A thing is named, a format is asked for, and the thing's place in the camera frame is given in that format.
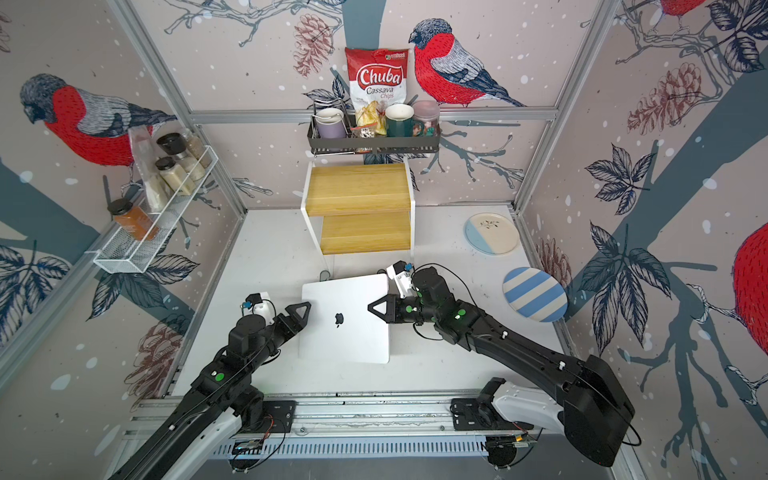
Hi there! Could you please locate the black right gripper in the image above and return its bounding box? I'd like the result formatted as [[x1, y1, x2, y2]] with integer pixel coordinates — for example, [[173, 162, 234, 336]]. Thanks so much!
[[366, 294, 441, 325]]

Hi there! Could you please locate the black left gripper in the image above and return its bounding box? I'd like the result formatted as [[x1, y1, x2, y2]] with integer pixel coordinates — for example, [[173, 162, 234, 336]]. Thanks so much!
[[246, 299, 311, 374]]

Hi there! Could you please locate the silver laptop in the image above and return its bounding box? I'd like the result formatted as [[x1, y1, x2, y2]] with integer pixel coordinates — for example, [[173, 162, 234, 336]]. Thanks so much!
[[298, 274, 390, 364]]

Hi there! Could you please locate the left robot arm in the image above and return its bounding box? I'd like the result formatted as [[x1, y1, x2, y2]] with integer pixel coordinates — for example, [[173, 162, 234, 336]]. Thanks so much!
[[111, 302, 311, 479]]

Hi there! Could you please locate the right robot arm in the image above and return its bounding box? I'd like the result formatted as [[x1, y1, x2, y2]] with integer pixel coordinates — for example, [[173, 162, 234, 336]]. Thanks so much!
[[368, 261, 635, 467]]

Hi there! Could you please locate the orange spice jar black lid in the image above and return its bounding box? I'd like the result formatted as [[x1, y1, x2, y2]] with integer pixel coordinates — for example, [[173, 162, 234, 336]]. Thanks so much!
[[107, 198, 158, 241]]

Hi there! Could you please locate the white wooden two-tier shelf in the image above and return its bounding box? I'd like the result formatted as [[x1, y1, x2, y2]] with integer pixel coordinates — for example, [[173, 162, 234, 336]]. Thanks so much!
[[300, 158, 416, 271]]

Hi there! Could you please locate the blue cream plate with sprig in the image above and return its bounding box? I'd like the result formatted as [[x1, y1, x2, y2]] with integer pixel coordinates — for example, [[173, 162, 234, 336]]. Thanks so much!
[[463, 212, 520, 256]]

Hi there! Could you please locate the blue white striped plate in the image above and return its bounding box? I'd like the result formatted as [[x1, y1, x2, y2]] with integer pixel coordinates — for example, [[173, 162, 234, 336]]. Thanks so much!
[[502, 267, 568, 323]]

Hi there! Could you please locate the beige grain spice jar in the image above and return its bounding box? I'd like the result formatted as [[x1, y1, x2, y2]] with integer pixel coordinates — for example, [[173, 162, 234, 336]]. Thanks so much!
[[155, 156, 194, 196]]

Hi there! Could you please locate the small snack packet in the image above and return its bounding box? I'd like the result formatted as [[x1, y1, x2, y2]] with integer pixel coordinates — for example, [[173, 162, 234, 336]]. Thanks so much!
[[352, 122, 379, 139]]

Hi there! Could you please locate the purple cup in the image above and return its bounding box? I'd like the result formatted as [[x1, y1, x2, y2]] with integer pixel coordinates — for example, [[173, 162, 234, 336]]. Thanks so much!
[[313, 107, 348, 139]]

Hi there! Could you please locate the green mug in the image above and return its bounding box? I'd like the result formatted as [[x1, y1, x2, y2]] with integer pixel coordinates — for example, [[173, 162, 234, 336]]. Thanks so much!
[[385, 104, 417, 138]]

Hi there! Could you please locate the clear plastic bag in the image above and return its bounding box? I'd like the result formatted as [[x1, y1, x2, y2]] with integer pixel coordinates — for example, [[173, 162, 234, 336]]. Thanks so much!
[[128, 126, 172, 213]]

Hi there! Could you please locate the red Chuba chips bag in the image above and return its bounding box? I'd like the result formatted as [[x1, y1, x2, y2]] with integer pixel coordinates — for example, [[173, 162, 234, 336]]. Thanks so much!
[[345, 48, 409, 136]]

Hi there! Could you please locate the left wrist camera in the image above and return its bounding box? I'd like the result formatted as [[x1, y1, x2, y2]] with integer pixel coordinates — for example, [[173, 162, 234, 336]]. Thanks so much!
[[240, 292, 276, 325]]

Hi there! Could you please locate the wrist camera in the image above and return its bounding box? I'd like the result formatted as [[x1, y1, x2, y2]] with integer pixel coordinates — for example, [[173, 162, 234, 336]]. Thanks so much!
[[240, 292, 276, 325], [385, 260, 416, 298]]

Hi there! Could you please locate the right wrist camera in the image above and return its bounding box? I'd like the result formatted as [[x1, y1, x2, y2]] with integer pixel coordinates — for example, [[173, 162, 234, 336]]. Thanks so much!
[[385, 260, 416, 298]]

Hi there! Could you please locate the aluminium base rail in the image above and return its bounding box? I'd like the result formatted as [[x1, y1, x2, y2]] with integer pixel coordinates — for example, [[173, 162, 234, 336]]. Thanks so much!
[[119, 389, 631, 463]]

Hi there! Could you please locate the grey wall basket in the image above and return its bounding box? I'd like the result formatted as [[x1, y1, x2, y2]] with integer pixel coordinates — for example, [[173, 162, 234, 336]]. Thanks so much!
[[307, 115, 442, 155]]

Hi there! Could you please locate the white wire wall rack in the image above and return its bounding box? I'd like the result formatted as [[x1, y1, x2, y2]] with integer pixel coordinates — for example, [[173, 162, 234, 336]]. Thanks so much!
[[91, 143, 220, 275]]

